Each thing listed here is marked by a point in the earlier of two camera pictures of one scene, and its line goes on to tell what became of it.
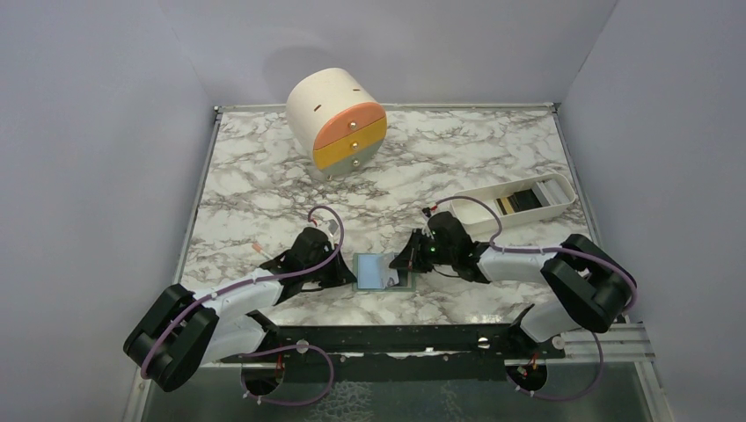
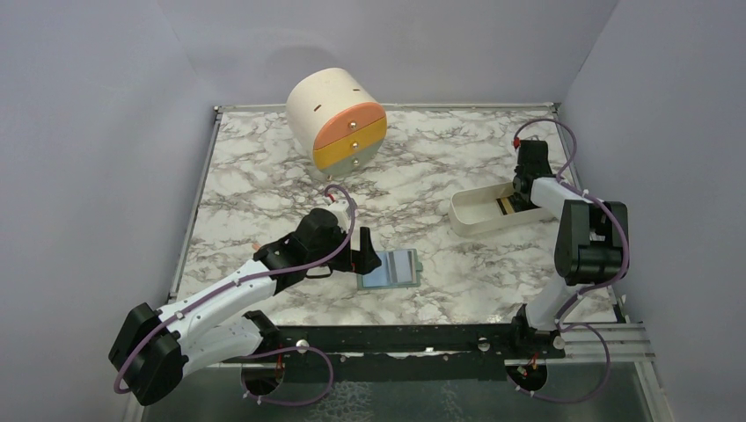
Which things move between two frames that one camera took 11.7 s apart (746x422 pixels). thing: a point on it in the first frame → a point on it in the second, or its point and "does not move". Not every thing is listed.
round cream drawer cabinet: [337, 120] does not move
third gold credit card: [508, 209] does not move
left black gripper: [341, 275] → [368, 259]
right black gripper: [406, 260] → [549, 170]
